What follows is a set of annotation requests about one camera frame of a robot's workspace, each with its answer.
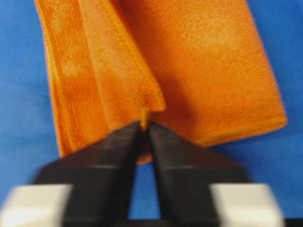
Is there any orange microfiber towel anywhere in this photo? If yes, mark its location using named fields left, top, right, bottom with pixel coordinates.
left=35, top=0, right=287, bottom=157

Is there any blue table cloth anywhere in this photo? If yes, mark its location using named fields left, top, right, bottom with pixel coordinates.
left=0, top=0, right=303, bottom=218

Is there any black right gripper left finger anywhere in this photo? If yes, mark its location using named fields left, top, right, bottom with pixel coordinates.
left=0, top=120, right=141, bottom=227

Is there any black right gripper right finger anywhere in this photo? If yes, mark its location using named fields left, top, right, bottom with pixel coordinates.
left=147, top=122, right=285, bottom=227

